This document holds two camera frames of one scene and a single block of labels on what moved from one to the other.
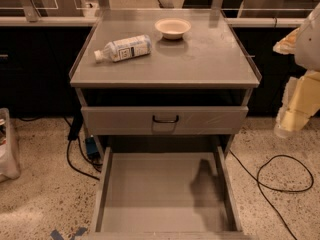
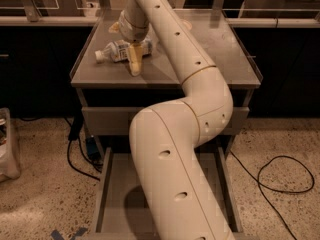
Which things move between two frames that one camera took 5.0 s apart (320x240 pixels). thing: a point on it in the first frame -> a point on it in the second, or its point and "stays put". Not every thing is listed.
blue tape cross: x=79 y=231 stays put
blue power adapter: x=92 y=148 stays put
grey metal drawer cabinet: x=164 y=92 stays put
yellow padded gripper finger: x=288 y=45 -> x=114 y=28
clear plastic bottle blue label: x=124 y=49 stays put
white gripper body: x=308 y=47 -> x=131 y=30
